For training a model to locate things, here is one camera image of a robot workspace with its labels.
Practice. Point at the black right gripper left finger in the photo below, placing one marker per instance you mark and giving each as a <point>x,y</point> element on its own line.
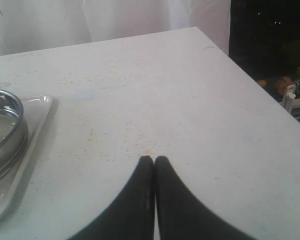
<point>131,215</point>

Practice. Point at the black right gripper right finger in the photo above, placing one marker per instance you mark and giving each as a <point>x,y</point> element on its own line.
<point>181,216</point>

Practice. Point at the round steel sieve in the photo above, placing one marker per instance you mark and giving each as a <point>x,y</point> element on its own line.
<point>14,127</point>

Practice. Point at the white square plastic tray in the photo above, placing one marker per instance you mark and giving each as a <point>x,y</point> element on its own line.
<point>36,111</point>

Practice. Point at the white rack beside table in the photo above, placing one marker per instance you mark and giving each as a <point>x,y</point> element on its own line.
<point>289,101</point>

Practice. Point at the brown plush toy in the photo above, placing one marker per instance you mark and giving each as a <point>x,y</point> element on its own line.
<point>277,86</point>

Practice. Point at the white backdrop curtain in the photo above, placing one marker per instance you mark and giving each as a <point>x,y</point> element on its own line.
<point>30,25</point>

